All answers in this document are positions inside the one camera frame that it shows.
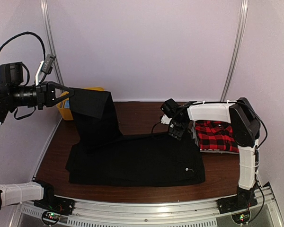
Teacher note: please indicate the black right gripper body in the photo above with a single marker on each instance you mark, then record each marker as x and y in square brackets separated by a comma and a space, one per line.
[181, 127]

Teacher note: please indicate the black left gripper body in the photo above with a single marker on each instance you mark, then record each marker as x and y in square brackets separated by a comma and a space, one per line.
[40, 99]

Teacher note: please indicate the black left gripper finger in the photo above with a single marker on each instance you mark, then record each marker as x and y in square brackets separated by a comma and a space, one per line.
[62, 97]
[69, 91]

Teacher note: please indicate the black long sleeve shirt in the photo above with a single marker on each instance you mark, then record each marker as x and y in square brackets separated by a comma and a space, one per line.
[104, 156]

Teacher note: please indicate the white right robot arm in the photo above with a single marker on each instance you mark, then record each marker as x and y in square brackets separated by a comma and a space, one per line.
[245, 126]

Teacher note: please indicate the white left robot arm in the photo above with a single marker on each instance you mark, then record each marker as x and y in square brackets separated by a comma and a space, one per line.
[22, 148]

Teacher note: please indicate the light blue shirt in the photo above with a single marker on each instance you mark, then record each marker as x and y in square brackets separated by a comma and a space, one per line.
[66, 104]

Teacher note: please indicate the yellow plastic basket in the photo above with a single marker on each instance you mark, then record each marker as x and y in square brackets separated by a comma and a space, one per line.
[66, 113]

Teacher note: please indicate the grey folded shirt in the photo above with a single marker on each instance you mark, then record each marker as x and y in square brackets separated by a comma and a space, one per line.
[196, 139]

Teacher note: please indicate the red black plaid shirt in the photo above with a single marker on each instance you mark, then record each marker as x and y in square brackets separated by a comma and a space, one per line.
[215, 137]

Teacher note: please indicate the right circuit board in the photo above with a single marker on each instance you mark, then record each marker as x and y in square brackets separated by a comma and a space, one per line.
[241, 218]

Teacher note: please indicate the circuit board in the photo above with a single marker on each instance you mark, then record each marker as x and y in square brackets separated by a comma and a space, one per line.
[50, 218]
[241, 218]

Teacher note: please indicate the left circuit board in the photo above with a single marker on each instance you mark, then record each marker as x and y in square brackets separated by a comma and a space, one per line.
[50, 218]

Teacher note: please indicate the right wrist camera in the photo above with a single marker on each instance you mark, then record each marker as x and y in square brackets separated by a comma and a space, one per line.
[169, 108]

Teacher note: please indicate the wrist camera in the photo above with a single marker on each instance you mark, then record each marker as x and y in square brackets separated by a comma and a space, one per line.
[169, 108]
[12, 73]

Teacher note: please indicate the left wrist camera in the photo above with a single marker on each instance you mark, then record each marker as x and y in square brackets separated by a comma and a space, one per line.
[12, 73]

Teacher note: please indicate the aluminium left corner post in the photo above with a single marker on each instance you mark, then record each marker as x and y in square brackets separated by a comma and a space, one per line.
[50, 40]

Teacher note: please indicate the aluminium corner post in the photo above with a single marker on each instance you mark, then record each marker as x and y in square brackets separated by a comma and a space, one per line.
[243, 14]
[50, 40]

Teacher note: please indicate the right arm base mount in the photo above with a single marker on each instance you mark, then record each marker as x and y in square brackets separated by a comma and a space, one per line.
[242, 200]

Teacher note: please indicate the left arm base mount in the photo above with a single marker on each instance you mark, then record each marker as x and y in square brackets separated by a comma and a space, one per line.
[51, 202]

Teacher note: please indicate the aluminium right corner post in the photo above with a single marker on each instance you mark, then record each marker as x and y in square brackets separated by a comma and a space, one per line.
[243, 14]

